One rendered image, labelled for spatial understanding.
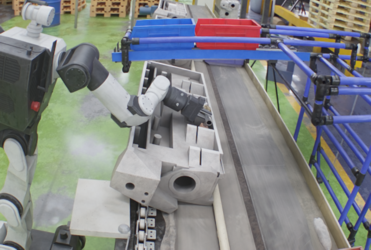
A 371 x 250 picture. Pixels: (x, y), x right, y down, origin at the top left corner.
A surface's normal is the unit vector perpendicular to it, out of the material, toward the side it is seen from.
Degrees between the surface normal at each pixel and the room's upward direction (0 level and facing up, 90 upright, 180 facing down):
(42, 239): 0
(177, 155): 10
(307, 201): 1
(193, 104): 90
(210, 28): 92
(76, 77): 102
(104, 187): 0
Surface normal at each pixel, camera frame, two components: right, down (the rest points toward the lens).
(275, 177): 0.11, -0.90
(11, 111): -0.07, 0.63
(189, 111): 0.06, 0.44
